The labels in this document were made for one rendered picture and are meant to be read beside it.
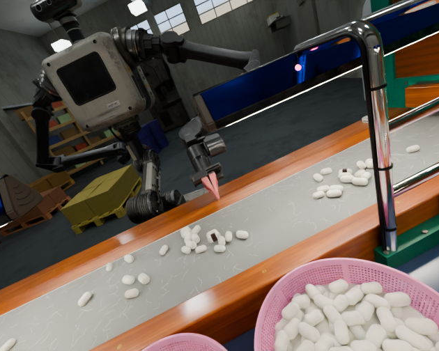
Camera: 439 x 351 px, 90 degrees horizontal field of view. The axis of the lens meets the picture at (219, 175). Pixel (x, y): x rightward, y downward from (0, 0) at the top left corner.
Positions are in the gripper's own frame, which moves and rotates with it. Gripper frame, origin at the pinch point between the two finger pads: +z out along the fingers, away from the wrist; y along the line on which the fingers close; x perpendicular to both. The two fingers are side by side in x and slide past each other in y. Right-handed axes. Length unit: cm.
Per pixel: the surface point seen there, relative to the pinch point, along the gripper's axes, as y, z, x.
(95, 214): -147, -135, 203
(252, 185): 13.0, -1.7, 8.6
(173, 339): -18.5, 26.9, -17.2
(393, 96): 81, -10, 10
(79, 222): -172, -136, 206
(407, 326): 14.3, 38.6, -23.2
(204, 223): -7.3, 3.4, 6.7
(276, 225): 10.1, 15.7, -3.9
